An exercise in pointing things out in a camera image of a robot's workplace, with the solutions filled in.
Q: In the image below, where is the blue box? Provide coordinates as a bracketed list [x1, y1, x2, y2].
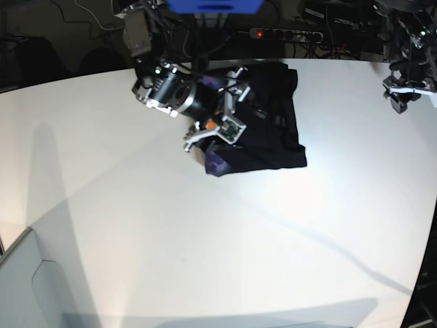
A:
[166, 0, 264, 14]

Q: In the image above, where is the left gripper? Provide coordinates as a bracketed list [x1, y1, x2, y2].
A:
[382, 73, 436, 114]

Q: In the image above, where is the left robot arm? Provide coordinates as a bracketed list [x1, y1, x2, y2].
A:
[373, 1, 436, 114]

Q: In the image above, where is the black power strip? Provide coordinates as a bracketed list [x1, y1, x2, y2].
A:
[249, 28, 324, 44]

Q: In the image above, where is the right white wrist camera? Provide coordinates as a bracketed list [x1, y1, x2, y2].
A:
[213, 115, 246, 145]

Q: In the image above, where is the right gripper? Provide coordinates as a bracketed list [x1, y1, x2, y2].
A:
[132, 63, 251, 152]

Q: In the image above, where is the black T-shirt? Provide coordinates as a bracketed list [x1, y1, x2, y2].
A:
[197, 62, 307, 177]

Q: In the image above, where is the grey looped cable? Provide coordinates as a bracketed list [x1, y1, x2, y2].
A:
[51, 0, 240, 62]

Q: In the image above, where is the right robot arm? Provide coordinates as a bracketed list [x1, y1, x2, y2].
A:
[113, 1, 251, 152]

